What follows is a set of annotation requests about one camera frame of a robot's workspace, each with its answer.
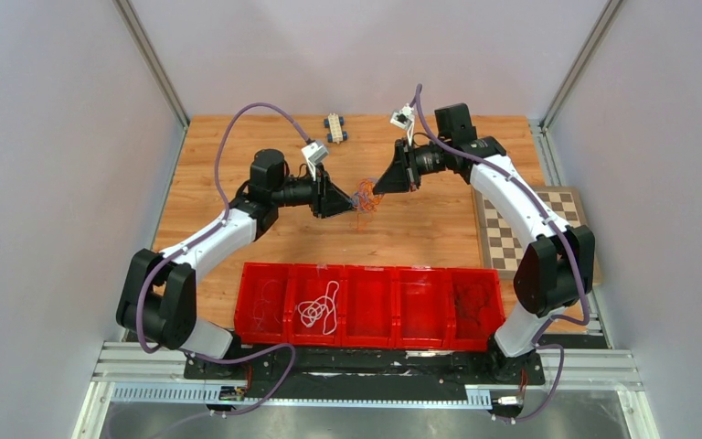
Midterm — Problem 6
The white slotted cable duct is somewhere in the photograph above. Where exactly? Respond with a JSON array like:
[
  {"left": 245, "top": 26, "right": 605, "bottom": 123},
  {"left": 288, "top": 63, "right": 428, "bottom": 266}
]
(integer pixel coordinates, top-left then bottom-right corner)
[{"left": 111, "top": 385, "right": 493, "bottom": 408}]

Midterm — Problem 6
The white blue toy car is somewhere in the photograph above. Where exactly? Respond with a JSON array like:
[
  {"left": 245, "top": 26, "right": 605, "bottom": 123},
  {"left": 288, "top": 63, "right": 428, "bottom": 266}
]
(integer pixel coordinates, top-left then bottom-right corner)
[{"left": 324, "top": 113, "right": 348, "bottom": 144}]

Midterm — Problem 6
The red bin middle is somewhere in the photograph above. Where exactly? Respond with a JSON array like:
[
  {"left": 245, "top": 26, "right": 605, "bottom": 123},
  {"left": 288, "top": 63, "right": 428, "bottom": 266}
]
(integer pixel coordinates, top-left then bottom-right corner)
[{"left": 342, "top": 265, "right": 396, "bottom": 349}]

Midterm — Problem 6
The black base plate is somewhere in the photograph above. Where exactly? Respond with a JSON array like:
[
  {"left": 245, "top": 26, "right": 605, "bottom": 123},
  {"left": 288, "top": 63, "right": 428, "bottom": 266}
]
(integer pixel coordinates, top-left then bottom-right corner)
[{"left": 183, "top": 345, "right": 545, "bottom": 402}]

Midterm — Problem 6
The wooden chessboard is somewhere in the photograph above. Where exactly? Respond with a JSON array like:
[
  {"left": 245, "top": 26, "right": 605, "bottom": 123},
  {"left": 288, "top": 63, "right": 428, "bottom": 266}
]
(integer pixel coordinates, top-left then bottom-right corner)
[{"left": 473, "top": 186, "right": 587, "bottom": 280}]

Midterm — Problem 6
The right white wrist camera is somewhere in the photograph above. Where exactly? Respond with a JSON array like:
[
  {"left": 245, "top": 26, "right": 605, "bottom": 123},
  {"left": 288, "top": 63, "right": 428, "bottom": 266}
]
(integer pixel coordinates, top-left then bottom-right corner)
[{"left": 389, "top": 104, "right": 416, "bottom": 146}]

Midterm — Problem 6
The white cable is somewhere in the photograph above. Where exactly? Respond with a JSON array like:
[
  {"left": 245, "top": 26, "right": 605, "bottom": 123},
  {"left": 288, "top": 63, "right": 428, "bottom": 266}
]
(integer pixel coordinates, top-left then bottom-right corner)
[{"left": 296, "top": 279, "right": 343, "bottom": 337}]

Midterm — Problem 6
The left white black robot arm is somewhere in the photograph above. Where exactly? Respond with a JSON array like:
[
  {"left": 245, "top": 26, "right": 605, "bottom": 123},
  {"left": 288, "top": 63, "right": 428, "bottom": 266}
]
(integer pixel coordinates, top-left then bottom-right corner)
[{"left": 115, "top": 141, "right": 354, "bottom": 379}]

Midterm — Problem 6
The red bin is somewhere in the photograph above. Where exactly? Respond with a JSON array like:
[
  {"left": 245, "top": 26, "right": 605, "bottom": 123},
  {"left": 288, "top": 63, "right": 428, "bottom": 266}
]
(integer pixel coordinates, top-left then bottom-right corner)
[
  {"left": 234, "top": 262, "right": 293, "bottom": 344},
  {"left": 342, "top": 265, "right": 396, "bottom": 349},
  {"left": 397, "top": 268, "right": 450, "bottom": 348},
  {"left": 285, "top": 264, "right": 346, "bottom": 347},
  {"left": 447, "top": 268, "right": 505, "bottom": 352}
]

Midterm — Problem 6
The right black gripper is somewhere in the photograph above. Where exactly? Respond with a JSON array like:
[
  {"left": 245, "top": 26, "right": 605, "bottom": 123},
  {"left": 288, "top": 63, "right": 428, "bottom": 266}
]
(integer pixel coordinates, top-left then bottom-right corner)
[{"left": 373, "top": 137, "right": 452, "bottom": 195}]

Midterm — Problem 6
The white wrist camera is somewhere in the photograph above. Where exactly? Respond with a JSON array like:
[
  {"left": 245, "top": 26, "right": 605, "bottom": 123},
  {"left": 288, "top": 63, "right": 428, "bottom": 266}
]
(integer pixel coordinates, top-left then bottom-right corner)
[
  {"left": 301, "top": 141, "right": 329, "bottom": 180},
  {"left": 389, "top": 104, "right": 416, "bottom": 146}
]

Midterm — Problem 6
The thin black cable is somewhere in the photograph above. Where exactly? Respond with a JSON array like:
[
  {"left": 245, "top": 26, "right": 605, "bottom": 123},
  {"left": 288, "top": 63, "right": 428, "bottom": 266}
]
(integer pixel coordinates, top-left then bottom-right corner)
[{"left": 454, "top": 283, "right": 497, "bottom": 331}]

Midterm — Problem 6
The aluminium frame rail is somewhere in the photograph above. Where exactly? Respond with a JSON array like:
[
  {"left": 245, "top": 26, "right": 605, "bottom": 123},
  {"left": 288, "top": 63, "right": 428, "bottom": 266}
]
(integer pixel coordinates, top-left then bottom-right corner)
[{"left": 92, "top": 342, "right": 643, "bottom": 391}]

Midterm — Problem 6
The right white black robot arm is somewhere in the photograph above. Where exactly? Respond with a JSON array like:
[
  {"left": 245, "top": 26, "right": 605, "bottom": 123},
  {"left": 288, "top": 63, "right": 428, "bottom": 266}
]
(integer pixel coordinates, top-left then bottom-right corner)
[{"left": 373, "top": 103, "right": 595, "bottom": 382}]

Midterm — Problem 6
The thin pink cable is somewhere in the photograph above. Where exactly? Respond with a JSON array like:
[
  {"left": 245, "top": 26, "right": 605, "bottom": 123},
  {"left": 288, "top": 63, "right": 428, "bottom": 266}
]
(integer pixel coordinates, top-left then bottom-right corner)
[{"left": 251, "top": 279, "right": 285, "bottom": 332}]

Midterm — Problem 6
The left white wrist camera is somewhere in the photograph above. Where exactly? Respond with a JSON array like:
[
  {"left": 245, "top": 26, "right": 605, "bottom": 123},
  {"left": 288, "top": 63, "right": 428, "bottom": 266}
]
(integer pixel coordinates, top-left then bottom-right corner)
[{"left": 301, "top": 141, "right": 329, "bottom": 180}]

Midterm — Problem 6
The red bin rightmost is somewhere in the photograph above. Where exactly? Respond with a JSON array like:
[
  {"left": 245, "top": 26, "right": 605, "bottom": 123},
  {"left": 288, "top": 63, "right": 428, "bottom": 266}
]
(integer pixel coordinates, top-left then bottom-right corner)
[{"left": 447, "top": 268, "right": 505, "bottom": 352}]

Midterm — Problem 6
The orange blue cable bundle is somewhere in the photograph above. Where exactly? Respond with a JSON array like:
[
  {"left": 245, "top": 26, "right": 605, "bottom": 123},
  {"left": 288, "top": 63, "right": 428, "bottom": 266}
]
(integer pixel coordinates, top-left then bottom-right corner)
[{"left": 350, "top": 177, "right": 385, "bottom": 234}]

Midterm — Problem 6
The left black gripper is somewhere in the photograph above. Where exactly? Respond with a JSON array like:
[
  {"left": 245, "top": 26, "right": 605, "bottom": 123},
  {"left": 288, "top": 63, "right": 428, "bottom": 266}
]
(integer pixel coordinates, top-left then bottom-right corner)
[{"left": 272, "top": 163, "right": 357, "bottom": 220}]

